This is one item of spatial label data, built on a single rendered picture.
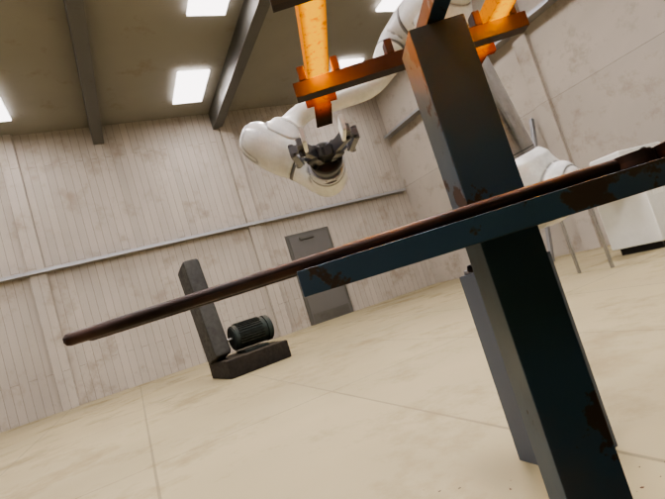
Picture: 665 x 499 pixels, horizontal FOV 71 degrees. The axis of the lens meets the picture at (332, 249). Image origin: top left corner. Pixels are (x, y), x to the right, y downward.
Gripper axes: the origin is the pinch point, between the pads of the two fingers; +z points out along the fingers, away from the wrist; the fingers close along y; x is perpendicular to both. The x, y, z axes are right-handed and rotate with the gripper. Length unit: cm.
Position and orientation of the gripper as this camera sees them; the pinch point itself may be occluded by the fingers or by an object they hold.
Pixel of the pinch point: (323, 133)
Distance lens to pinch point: 89.0
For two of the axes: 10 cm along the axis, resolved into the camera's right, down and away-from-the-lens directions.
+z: -0.1, -0.8, -10.0
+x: -3.0, -9.5, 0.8
